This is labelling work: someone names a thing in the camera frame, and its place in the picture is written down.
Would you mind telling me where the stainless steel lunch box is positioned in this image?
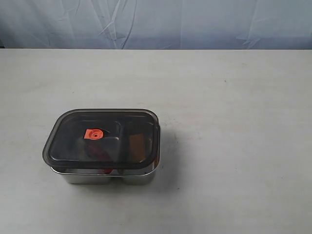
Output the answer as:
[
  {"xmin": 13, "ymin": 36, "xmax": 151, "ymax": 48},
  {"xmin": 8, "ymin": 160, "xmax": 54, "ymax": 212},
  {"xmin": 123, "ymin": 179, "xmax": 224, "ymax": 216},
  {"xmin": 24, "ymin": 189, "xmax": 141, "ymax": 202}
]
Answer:
[{"xmin": 51, "ymin": 122, "xmax": 160, "ymax": 185}]

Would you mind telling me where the yellow toy cheese wedge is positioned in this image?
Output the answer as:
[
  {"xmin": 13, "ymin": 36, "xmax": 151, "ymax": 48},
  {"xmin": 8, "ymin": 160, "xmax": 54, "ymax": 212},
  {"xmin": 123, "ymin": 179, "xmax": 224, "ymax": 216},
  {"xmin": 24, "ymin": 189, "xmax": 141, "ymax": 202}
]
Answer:
[{"xmin": 129, "ymin": 134, "xmax": 145, "ymax": 163}]

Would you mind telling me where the dark transparent container lid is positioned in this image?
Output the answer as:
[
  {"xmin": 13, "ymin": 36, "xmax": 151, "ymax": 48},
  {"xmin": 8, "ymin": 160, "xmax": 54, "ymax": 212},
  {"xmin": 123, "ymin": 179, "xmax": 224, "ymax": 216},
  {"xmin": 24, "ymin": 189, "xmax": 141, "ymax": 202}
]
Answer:
[{"xmin": 42, "ymin": 109, "xmax": 159, "ymax": 169}]

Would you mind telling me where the red toy sausage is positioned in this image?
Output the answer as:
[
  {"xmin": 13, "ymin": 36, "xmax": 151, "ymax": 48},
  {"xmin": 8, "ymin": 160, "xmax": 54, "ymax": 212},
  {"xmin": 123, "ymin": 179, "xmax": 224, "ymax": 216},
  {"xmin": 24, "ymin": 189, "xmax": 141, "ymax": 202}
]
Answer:
[{"xmin": 84, "ymin": 140, "xmax": 114, "ymax": 162}]

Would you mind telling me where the grey fabric backdrop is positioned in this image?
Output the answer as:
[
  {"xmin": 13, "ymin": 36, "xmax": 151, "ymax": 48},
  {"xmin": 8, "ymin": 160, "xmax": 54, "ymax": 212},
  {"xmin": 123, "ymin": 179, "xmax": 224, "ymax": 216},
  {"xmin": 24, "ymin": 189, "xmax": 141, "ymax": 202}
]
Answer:
[{"xmin": 0, "ymin": 0, "xmax": 312, "ymax": 50}]

